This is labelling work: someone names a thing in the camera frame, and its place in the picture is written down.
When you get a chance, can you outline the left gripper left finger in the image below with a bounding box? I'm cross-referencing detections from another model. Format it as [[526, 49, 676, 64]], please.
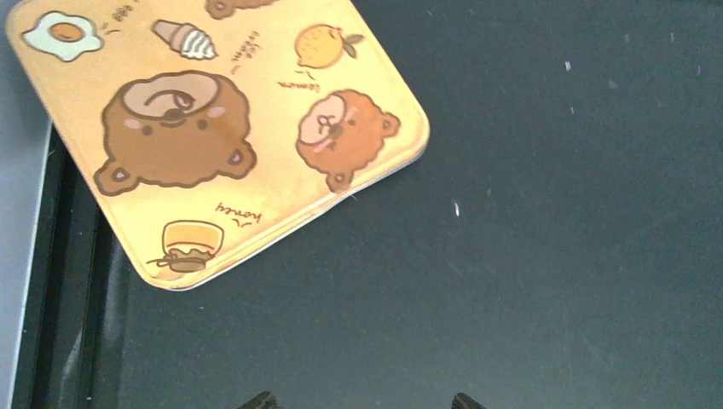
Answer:
[[238, 391, 278, 409]]

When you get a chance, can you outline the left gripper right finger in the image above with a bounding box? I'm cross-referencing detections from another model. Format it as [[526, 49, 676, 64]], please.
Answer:
[[451, 393, 486, 409]]

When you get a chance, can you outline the silver tin lid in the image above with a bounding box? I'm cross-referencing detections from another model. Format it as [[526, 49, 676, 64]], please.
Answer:
[[6, 1, 430, 291]]

